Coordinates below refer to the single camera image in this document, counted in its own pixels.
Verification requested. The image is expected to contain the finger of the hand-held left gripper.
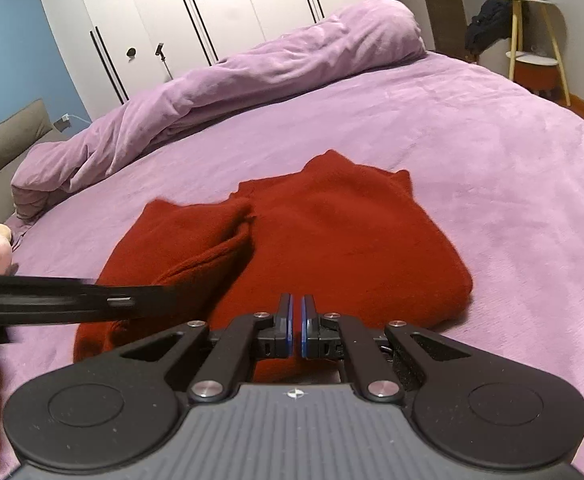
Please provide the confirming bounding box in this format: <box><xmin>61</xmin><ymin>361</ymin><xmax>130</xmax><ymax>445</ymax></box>
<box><xmin>94</xmin><ymin>281</ymin><xmax>185</xmax><ymax>322</ymax></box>

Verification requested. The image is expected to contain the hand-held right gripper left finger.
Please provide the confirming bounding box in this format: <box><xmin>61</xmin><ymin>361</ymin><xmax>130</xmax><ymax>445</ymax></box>
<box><xmin>120</xmin><ymin>293</ymin><xmax>293</xmax><ymax>406</ymax></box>

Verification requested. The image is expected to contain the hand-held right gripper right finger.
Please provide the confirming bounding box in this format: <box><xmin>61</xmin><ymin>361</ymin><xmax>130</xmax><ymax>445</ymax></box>
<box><xmin>301</xmin><ymin>294</ymin><xmax>474</xmax><ymax>405</ymax></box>

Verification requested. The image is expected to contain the red knit cardigan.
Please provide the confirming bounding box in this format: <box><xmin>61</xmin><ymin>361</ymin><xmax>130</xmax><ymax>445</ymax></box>
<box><xmin>73</xmin><ymin>149</ymin><xmax>474</xmax><ymax>386</ymax></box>

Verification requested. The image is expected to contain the black clothes pile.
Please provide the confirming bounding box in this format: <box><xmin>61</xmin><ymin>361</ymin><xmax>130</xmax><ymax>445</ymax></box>
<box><xmin>464</xmin><ymin>0</ymin><xmax>516</xmax><ymax>54</ymax></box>

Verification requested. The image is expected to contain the grey pillow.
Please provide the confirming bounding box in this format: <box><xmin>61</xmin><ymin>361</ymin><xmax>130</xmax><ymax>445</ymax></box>
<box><xmin>0</xmin><ymin>99</ymin><xmax>56</xmax><ymax>227</ymax></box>

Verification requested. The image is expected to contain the purple duvet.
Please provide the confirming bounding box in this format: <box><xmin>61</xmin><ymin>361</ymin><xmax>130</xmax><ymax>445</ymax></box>
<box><xmin>10</xmin><ymin>0</ymin><xmax>429</xmax><ymax>222</ymax></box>

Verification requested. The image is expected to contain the black tripod stand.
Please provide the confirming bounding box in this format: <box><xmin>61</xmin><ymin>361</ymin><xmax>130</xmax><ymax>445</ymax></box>
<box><xmin>154</xmin><ymin>42</ymin><xmax>173</xmax><ymax>82</ymax></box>

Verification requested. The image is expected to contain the purple bed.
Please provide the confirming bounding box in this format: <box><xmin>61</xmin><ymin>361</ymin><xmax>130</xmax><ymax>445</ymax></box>
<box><xmin>0</xmin><ymin>50</ymin><xmax>584</xmax><ymax>480</ymax></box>

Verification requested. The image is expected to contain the white wardrobe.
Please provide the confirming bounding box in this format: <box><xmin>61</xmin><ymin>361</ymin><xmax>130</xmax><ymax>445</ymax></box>
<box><xmin>32</xmin><ymin>0</ymin><xmax>389</xmax><ymax>122</ymax></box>

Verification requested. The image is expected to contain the orange round stool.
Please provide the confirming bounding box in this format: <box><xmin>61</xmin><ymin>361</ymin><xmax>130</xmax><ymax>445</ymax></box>
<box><xmin>514</xmin><ymin>55</ymin><xmax>559</xmax><ymax>94</ymax></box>

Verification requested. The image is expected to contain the brown wooden door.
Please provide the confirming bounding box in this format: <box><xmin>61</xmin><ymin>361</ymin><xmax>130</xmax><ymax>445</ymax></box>
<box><xmin>414</xmin><ymin>0</ymin><xmax>479</xmax><ymax>64</ymax></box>

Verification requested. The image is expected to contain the side table with yellow legs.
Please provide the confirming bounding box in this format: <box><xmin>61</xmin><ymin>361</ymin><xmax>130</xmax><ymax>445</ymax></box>
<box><xmin>489</xmin><ymin>0</ymin><xmax>573</xmax><ymax>107</ymax></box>

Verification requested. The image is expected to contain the white charger with cable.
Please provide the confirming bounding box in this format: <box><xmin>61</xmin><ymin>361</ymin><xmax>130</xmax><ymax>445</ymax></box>
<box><xmin>52</xmin><ymin>112</ymin><xmax>93</xmax><ymax>134</ymax></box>

